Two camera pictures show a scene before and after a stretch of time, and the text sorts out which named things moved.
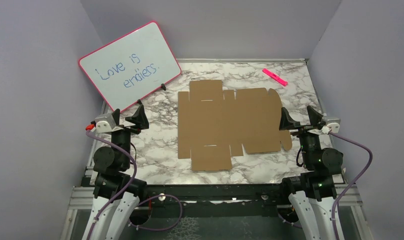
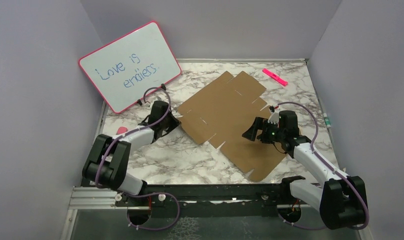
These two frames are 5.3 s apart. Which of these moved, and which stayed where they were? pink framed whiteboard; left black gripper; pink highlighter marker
Moved: left black gripper
Stayed: pink framed whiteboard; pink highlighter marker
